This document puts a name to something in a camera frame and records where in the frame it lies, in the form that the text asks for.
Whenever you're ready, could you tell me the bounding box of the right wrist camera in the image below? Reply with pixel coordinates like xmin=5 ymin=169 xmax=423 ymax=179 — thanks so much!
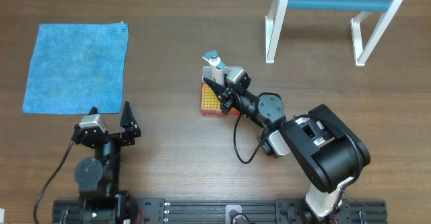
xmin=226 ymin=67 xmax=245 ymax=85

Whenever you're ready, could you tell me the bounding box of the blue cloth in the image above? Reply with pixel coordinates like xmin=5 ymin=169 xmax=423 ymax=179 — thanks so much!
xmin=22 ymin=22 xmax=129 ymax=115

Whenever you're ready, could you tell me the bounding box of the mounting rail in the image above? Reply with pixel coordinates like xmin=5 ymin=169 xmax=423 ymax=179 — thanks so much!
xmin=52 ymin=196 xmax=388 ymax=224

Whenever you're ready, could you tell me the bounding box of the white pipette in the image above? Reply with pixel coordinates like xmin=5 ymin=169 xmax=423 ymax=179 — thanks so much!
xmin=201 ymin=50 xmax=227 ymax=88

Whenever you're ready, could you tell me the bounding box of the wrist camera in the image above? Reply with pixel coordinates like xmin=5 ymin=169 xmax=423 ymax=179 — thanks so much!
xmin=78 ymin=113 xmax=108 ymax=133
xmin=226 ymin=67 xmax=245 ymax=85

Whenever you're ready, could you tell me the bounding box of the black cable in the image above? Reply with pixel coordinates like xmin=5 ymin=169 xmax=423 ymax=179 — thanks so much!
xmin=32 ymin=137 xmax=75 ymax=224
xmin=232 ymin=91 xmax=282 ymax=165

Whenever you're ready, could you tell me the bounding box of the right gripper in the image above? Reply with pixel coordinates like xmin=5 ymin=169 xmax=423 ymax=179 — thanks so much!
xmin=203 ymin=72 xmax=253 ymax=115

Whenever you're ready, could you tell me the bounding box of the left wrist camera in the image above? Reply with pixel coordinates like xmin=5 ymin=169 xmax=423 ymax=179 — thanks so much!
xmin=78 ymin=113 xmax=108 ymax=133

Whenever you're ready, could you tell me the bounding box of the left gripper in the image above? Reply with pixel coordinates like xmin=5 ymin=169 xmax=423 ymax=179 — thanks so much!
xmin=73 ymin=100 xmax=142 ymax=149

